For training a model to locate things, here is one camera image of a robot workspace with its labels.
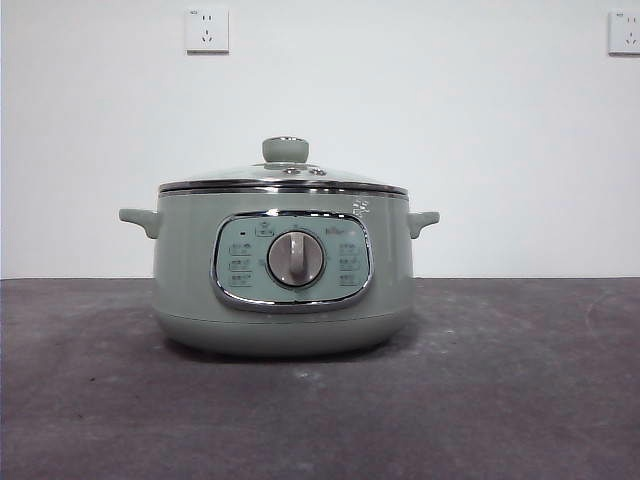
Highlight glass lid with green knob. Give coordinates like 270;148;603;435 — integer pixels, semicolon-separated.
159;135;409;196

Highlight pale green electric pot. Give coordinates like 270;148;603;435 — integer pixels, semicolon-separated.
118;191;441;357

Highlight white wall socket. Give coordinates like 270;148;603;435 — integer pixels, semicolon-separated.
185;7;232;56
607;9;640;57

